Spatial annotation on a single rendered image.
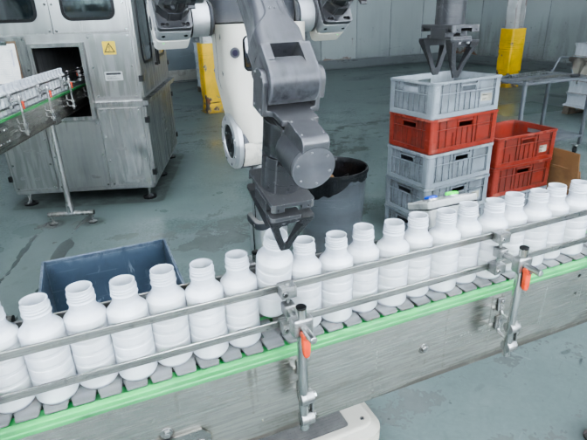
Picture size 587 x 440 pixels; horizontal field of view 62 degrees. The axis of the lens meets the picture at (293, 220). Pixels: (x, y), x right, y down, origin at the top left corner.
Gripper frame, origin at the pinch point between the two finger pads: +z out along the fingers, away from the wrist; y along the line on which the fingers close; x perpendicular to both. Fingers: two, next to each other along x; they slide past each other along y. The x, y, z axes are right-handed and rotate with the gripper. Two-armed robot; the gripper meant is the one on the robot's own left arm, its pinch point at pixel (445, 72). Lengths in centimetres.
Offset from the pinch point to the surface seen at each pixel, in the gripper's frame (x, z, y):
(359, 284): 29.2, 33.4, -17.6
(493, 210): -0.9, 24.7, -17.0
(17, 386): 85, 35, -18
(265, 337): 47, 40, -17
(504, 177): -202, 103, 171
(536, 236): -12.5, 32.0, -18.4
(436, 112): -125, 46, 157
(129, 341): 69, 32, -19
